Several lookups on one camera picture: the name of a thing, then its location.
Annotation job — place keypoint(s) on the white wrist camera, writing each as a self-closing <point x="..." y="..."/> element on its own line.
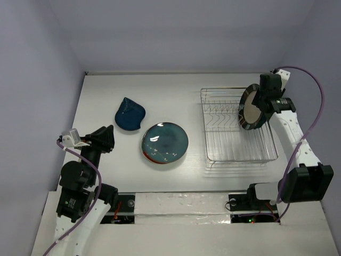
<point x="71" y="139"/>
<point x="285" y="75"/>

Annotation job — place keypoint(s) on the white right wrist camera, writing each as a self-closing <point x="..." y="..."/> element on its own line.
<point x="285" y="75"/>

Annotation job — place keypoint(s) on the wire dish rack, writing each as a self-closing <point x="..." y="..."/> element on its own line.
<point x="226" y="141"/>

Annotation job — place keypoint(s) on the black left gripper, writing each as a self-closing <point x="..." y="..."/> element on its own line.
<point x="103" y="138"/>

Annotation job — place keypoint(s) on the red and teal floral plate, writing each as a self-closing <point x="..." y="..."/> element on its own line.
<point x="155" y="157"/>

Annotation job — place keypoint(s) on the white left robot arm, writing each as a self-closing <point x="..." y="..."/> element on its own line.
<point x="84" y="199"/>

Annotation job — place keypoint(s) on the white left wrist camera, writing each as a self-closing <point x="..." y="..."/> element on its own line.
<point x="71" y="139"/>

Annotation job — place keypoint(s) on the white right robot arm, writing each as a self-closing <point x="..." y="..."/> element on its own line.
<point x="305" y="178"/>

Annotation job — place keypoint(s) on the dark teal patterned plate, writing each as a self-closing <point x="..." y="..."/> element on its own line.
<point x="166" y="138"/>

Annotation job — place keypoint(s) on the dark green scalloped plate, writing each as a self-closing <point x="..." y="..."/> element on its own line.
<point x="262" y="120"/>

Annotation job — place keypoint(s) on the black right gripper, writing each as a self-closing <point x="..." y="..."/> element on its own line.
<point x="262" y="97"/>

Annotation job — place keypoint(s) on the dark blue leaf-shaped plate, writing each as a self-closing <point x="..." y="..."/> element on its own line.
<point x="129" y="115"/>

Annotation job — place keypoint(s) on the dark rimmed beige plate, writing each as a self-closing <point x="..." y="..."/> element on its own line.
<point x="248" y="113"/>

